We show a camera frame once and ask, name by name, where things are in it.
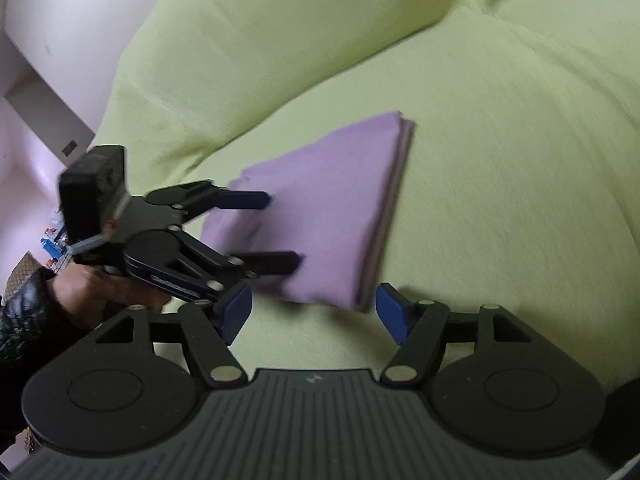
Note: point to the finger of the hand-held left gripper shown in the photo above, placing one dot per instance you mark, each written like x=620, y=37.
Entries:
x=275, y=262
x=245, y=200

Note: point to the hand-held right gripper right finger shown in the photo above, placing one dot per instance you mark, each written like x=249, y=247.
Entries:
x=392, y=310

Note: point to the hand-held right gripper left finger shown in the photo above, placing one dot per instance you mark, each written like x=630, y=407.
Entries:
x=235, y=310

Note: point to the purple garment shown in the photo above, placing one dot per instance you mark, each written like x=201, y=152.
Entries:
x=325, y=200

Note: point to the person's left forearm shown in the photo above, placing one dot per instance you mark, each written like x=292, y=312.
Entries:
x=25, y=325

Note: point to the person's left hand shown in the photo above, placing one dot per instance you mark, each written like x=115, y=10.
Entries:
x=85, y=295

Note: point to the colourful small clutter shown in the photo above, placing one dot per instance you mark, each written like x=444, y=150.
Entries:
x=52, y=250

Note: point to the woven beige bag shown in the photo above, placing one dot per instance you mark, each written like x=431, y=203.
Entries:
x=20, y=275

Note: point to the light green sofa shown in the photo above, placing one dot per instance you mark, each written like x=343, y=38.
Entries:
x=500, y=185

